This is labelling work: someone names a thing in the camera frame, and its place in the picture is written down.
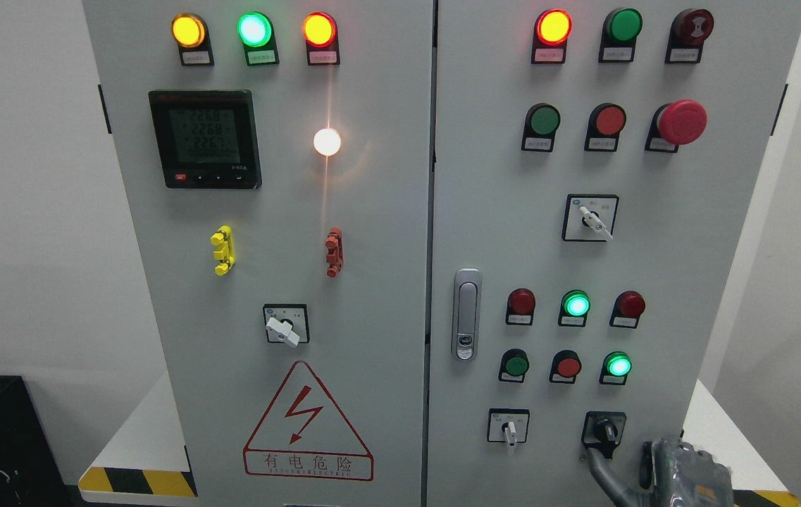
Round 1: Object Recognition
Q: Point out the red-rimmed lit lamp right door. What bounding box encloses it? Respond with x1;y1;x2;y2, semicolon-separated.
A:
531;8;572;65

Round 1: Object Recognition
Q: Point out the green lit indicator light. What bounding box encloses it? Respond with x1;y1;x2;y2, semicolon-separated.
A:
236;11;279;66

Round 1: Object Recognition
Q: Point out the dark green indicator light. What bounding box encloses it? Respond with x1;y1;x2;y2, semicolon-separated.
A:
599;8;644;63

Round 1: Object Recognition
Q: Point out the red-rimmed yellow indicator light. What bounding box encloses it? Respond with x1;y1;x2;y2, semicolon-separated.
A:
302;11;341;66

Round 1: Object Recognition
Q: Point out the white platform with hazard stripes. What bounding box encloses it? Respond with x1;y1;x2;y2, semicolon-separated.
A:
78;373;800;506

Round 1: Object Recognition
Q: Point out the red push button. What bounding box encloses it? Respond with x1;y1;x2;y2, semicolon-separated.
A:
584;103;628;153
549;349;583;384

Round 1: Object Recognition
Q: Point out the black digital power meter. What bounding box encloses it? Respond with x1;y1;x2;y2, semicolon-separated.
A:
148;89;262;189

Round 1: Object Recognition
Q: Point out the silver door lock handle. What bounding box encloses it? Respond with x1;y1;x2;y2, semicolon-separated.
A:
452;268;482;361

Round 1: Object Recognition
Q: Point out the dark red indicator light right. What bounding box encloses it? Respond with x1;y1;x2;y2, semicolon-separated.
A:
609;291;646;330

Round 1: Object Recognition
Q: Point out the dark red indicator light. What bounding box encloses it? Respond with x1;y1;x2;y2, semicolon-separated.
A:
609;291;646;330
504;288;536;325

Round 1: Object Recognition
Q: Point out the white selector switch upper right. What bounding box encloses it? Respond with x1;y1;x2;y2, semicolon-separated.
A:
561;194;619;243

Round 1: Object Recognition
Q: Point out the small white selector switch bottom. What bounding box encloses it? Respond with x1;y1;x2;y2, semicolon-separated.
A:
486;408;531;449

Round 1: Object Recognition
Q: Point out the dark red buzzer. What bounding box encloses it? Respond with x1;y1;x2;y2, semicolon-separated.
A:
664;8;714;64

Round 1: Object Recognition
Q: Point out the red electric hazard warning sticker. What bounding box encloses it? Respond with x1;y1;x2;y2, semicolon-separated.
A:
243;361;374;482

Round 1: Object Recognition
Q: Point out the yellow indicator light top left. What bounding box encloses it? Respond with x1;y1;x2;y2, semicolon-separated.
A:
170;13;214;66

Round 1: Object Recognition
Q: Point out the dark red indicator light left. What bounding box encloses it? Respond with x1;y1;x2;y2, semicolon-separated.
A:
504;288;536;325

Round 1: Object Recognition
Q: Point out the red push button upper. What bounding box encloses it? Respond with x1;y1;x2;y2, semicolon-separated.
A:
584;103;628;153

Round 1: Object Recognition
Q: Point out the green lit indicator middle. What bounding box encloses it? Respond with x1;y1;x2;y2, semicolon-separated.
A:
558;289;591;327

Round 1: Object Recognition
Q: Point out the white lit indicator lamp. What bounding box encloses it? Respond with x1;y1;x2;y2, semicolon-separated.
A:
313;127;342;157

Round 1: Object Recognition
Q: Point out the white rotary selector switch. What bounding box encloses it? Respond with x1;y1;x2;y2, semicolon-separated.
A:
263;303;310;349

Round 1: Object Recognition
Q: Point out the green push button upper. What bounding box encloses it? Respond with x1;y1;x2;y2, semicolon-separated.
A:
521;103;561;153

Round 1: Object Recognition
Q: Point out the red push button lower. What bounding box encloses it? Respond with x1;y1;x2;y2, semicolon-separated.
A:
549;349;583;384

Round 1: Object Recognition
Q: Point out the red emergency stop mushroom button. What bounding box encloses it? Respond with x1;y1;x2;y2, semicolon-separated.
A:
645;99;707;154

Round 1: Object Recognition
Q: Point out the yellow terminal handle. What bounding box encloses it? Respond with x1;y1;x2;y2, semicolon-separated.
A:
210;225;236;276

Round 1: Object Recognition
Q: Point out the grey electrical control cabinet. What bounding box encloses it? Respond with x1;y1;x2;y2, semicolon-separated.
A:
82;1;801;506

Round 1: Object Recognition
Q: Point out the red terminal handle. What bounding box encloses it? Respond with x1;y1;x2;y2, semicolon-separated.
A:
324;227;344;278

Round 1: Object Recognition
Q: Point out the black rotary knob switch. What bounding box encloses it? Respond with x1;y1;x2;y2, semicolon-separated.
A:
581;411;628;460

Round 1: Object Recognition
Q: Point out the green lit push button lower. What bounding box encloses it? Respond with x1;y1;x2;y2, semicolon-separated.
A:
599;351;633;385

